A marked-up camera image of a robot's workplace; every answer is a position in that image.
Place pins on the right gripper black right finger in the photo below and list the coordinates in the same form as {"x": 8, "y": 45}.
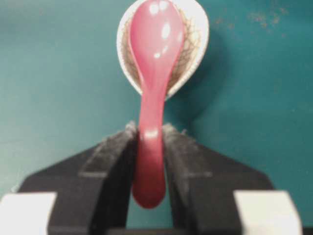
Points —
{"x": 212, "y": 194}

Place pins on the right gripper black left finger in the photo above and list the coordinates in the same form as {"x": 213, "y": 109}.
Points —
{"x": 85, "y": 194}

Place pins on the pink ceramic spoon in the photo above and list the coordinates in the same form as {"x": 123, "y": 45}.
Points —
{"x": 156, "y": 38}

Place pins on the speckled egg-shaped spoon rest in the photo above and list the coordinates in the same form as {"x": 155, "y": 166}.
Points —
{"x": 196, "y": 32}

